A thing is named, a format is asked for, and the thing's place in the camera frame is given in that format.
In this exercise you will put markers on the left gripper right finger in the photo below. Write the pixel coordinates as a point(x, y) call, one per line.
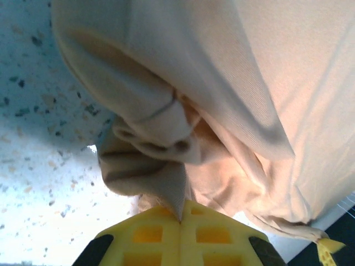
point(216, 238)

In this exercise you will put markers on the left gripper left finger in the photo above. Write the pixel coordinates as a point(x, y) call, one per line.
point(155, 241)

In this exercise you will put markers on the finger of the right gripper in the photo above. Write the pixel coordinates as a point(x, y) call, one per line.
point(328, 250)

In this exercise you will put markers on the orange t-shirt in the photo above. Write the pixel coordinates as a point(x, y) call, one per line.
point(222, 83)

